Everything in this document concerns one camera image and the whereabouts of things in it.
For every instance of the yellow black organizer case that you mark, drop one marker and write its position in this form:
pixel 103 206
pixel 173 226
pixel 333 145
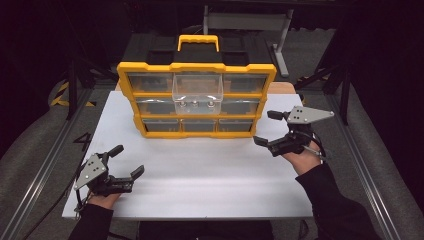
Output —
pixel 200 56

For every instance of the person's right hand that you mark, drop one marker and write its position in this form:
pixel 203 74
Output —
pixel 305 161

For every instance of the clear plastic drawer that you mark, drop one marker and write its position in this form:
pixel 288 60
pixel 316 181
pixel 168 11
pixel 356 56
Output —
pixel 197 90

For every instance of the person's dark clothed lap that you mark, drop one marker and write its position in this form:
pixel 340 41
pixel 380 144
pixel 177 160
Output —
pixel 206 231

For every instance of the yellow black hazard tape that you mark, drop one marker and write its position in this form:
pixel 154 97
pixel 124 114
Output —
pixel 61 88

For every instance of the grey metal stand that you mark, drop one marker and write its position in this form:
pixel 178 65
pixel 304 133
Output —
pixel 250 21

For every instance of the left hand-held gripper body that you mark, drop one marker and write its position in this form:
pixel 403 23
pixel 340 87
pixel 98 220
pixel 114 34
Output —
pixel 90 171

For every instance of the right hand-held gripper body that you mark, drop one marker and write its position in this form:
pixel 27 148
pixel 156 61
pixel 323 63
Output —
pixel 306 115

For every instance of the black tripod stand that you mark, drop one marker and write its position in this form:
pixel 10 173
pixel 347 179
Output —
pixel 71 90
pixel 345 96

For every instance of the aluminium floor rail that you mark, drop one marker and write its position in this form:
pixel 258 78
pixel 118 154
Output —
pixel 40 173
pixel 366 173

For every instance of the person's left hand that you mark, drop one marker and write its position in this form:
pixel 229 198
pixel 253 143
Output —
pixel 103 201

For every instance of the set of closed clear drawers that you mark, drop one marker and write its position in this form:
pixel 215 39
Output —
pixel 150 81

